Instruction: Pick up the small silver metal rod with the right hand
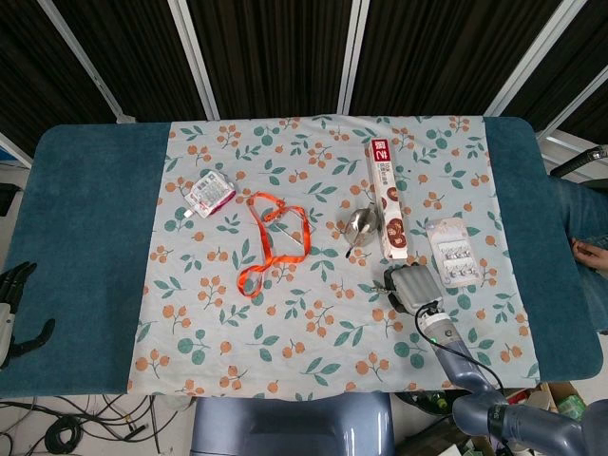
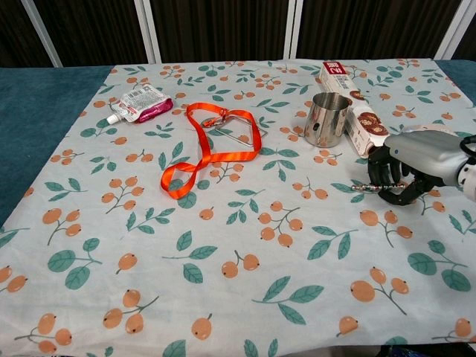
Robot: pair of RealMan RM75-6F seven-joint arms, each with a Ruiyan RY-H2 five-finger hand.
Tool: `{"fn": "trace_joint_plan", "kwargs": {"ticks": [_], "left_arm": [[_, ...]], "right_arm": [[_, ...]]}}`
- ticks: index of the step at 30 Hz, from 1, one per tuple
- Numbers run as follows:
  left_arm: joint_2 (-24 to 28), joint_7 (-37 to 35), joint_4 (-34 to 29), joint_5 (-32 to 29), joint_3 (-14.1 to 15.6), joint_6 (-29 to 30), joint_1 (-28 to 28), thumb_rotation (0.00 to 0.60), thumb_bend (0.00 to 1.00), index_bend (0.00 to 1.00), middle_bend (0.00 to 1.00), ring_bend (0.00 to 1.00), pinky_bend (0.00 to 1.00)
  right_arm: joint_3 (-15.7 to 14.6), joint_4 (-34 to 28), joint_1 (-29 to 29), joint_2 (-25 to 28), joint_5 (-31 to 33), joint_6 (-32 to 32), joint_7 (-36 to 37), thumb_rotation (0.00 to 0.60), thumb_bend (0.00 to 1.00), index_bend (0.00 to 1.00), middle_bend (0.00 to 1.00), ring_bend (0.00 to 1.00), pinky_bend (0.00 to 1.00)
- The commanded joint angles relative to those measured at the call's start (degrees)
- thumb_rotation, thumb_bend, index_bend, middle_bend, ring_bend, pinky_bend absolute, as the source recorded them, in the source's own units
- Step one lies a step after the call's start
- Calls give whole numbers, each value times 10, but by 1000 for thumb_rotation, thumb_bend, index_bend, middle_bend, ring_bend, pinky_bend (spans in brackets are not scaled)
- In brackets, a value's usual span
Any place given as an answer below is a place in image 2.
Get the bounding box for white aluminium frame post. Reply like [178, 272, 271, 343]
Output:
[283, 0, 303, 60]
[434, 0, 476, 61]
[20, 0, 63, 68]
[132, 0, 161, 64]

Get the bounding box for long white biscuit box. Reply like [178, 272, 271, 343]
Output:
[321, 60, 391, 158]

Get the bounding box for pink white drink pouch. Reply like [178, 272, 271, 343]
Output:
[106, 84, 175, 125]

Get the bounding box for clear badge card holder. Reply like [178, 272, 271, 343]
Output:
[200, 115, 268, 148]

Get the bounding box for white blister pack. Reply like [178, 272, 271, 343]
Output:
[401, 123, 460, 137]

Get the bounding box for orange lanyard strap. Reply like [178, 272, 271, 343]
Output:
[160, 102, 263, 200]

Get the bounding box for shiny silver metal handle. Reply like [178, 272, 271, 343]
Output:
[351, 181, 408, 193]

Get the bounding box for stainless steel cup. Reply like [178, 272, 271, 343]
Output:
[303, 92, 353, 149]

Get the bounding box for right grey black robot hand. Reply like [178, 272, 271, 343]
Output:
[367, 128, 469, 206]

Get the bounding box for floral print tablecloth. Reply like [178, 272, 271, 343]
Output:
[0, 58, 476, 357]

